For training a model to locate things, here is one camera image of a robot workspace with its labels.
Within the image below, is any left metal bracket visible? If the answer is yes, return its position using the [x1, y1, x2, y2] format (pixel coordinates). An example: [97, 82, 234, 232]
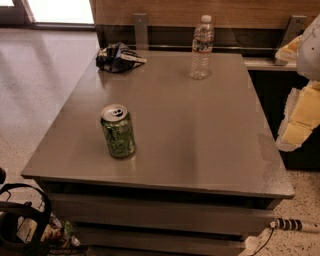
[133, 13, 149, 50]

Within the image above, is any metal bracket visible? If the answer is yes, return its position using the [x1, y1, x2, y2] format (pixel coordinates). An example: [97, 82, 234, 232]
[273, 15, 306, 66]
[133, 13, 149, 50]

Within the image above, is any blue chip bag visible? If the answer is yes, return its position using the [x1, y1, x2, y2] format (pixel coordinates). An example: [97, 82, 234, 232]
[95, 42, 147, 73]

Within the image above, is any wooden wall counter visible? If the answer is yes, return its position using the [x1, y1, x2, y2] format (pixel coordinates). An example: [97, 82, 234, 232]
[89, 0, 320, 80]

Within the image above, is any right metal bracket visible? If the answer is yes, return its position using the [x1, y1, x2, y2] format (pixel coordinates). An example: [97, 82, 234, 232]
[273, 15, 306, 66]

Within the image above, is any clear plastic water bottle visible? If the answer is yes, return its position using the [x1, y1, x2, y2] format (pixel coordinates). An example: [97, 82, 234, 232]
[189, 15, 214, 80]

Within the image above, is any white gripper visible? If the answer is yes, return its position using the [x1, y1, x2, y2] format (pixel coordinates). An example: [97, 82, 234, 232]
[275, 14, 320, 152]

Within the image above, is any striped black white cable plug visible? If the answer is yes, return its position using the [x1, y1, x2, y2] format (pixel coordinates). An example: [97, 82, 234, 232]
[269, 217, 320, 234]

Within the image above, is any green soda can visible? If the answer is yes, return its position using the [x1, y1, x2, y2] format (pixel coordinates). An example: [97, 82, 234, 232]
[100, 104, 136, 158]

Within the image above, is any grey table with drawers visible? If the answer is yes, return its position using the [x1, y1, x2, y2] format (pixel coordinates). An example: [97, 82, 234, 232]
[23, 51, 294, 256]

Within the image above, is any black bag with straps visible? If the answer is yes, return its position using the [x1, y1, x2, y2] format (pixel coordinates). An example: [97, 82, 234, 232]
[0, 168, 52, 256]

